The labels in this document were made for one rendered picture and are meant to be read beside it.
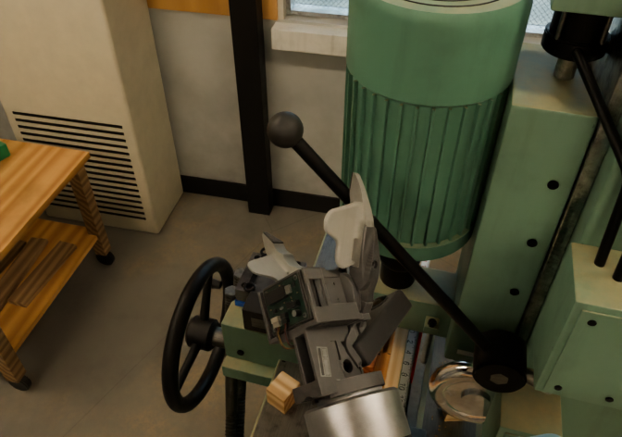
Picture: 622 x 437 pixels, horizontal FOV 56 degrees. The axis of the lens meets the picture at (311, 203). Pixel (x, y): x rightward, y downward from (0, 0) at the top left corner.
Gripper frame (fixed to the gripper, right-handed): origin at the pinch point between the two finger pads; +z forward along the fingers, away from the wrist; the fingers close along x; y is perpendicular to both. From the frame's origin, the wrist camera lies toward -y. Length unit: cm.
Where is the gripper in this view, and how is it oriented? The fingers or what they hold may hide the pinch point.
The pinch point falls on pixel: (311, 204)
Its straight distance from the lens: 62.7
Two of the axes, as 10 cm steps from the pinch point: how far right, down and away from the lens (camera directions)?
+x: -6.5, 4.3, 6.3
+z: -2.5, -9.0, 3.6
